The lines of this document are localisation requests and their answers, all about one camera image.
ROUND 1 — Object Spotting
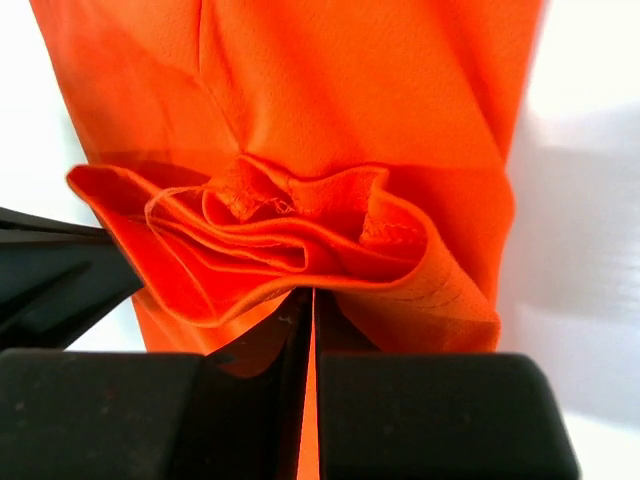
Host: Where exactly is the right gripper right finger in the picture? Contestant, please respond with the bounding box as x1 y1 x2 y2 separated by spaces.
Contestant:
313 291 580 479

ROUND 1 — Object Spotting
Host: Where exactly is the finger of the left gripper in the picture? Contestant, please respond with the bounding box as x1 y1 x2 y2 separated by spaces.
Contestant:
1 208 143 350

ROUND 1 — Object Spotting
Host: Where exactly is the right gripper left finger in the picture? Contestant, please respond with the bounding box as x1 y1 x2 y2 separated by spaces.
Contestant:
1 289 311 479

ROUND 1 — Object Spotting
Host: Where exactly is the orange t shirt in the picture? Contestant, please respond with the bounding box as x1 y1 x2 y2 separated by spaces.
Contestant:
27 0 551 480

